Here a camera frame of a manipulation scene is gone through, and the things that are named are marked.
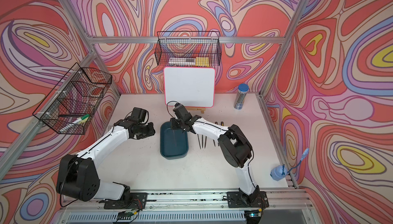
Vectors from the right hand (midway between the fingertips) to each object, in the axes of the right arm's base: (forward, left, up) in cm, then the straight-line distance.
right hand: (172, 128), depth 92 cm
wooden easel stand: (+17, -17, -3) cm, 24 cm away
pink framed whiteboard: (+27, -12, +9) cm, 31 cm away
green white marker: (-8, +41, +21) cm, 46 cm away
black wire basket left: (-2, +47, +23) cm, 52 cm away
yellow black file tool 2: (-6, -20, -8) cm, 22 cm away
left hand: (-4, +9, +2) cm, 10 cm away
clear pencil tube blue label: (+20, -45, +11) cm, 51 cm away
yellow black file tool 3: (-6, -16, -8) cm, 19 cm away
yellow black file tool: (-6, -25, -8) cm, 27 cm away
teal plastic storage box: (-10, -1, -2) cm, 10 cm away
